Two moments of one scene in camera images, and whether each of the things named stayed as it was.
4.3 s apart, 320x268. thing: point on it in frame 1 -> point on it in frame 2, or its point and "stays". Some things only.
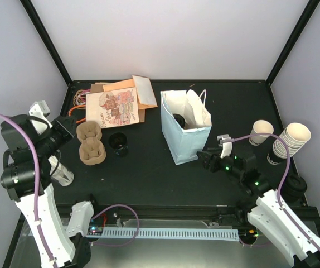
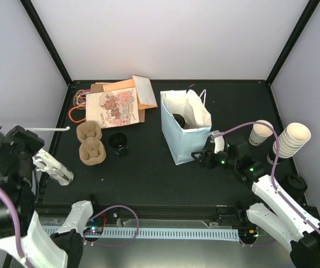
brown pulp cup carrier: (92, 150) stays
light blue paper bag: (185, 144) stays
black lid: (180, 120) stays
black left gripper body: (63, 134) -> (25, 165)
